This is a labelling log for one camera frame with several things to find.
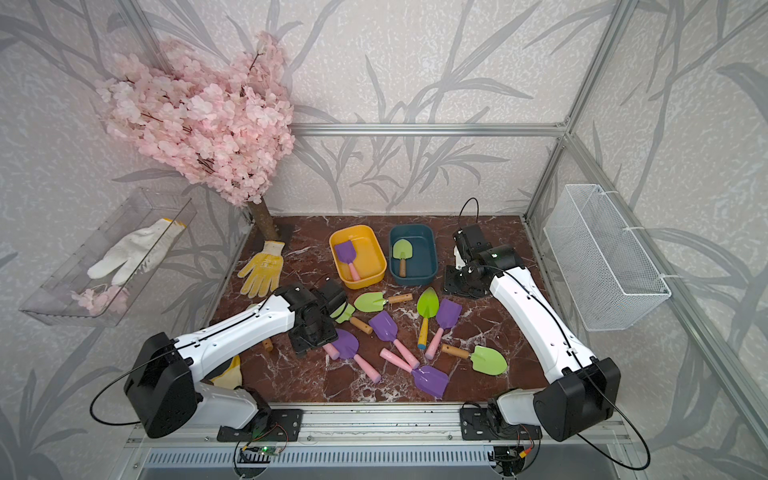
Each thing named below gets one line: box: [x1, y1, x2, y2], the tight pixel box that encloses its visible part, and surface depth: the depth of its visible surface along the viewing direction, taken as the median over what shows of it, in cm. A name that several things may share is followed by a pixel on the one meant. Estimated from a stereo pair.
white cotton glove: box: [87, 218, 187, 285], surface depth 68 cm
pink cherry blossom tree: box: [95, 32, 295, 241], surface depth 75 cm
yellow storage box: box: [328, 225, 387, 289], surface depth 108 cm
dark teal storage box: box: [388, 224, 438, 286], surface depth 108 cm
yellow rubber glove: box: [237, 240, 285, 298], surface depth 107 cm
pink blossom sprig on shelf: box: [71, 286, 130, 315], surface depth 60 cm
